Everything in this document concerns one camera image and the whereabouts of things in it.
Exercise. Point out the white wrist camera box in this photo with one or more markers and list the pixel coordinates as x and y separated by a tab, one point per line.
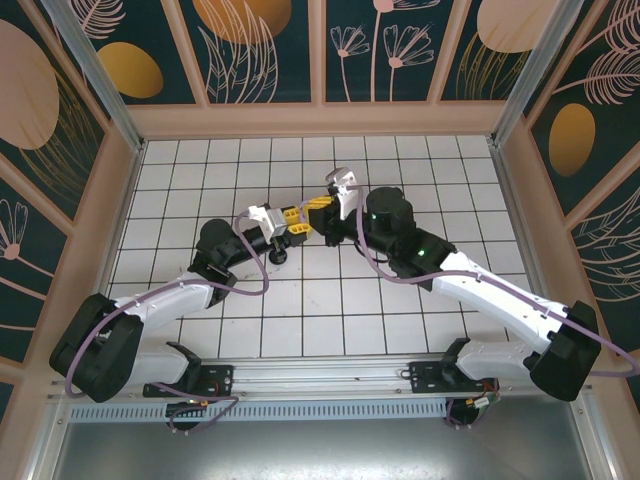
344	187
270	221

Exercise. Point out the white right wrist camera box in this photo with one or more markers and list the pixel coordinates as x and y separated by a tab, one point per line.
344	187

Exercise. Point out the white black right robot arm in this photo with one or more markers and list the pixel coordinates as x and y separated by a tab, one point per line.
490	295

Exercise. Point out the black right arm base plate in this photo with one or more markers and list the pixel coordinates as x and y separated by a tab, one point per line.
430	377

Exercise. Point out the black earbud charging case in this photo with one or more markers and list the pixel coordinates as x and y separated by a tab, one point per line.
277	259

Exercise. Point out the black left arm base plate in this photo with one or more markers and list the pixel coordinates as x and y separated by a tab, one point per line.
215	377

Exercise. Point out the aluminium mounting rail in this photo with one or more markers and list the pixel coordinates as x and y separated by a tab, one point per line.
320	375

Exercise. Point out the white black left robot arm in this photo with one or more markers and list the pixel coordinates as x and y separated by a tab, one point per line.
165	300

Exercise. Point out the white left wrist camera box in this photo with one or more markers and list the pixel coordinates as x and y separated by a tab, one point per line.
270	221

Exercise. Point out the grey metal sheet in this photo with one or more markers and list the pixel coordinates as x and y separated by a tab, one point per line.
320	450

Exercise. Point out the aluminium side rail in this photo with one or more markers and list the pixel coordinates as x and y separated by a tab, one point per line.
520	200

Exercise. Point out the aluminium frame post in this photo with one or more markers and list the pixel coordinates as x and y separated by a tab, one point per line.
95	75
535	70

